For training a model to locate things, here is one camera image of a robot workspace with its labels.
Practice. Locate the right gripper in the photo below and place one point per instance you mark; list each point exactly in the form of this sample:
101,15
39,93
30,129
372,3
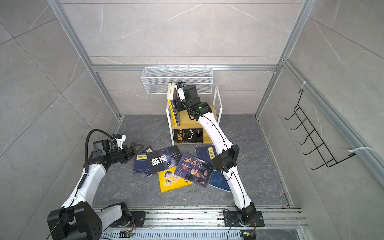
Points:
178,105

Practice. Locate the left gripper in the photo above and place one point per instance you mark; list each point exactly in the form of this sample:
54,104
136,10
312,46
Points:
128,156

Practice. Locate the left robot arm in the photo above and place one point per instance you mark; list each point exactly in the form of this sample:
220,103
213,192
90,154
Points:
76,219

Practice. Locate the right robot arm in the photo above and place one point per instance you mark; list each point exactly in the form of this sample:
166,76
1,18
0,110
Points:
226,160

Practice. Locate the dark blue book left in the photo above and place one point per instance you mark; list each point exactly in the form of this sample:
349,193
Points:
141,164

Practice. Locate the black book white characters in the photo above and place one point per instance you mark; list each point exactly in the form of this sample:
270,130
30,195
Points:
164,159

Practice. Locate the black book lower shelf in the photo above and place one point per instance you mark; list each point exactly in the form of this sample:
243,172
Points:
188,136

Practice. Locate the yellow cartoon book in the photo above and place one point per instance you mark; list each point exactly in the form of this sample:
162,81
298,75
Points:
169,181

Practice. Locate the navy book yellow label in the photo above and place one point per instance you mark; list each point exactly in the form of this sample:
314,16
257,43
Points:
207,154

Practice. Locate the blue book yellow label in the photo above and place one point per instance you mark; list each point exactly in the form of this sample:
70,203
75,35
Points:
217,181

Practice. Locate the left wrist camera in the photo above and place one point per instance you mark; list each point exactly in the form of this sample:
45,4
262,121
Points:
119,140

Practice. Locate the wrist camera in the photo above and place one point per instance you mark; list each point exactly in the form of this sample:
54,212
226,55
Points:
119,140
180,90

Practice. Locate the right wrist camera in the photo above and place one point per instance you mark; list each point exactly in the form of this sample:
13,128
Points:
180,90

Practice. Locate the white wire mesh basket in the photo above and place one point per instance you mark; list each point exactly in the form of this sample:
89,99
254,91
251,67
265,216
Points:
156,79

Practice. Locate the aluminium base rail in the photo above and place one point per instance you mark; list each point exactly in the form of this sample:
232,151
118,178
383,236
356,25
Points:
210,223

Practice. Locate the black wall hook rack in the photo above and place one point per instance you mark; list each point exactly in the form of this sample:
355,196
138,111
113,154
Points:
313,136

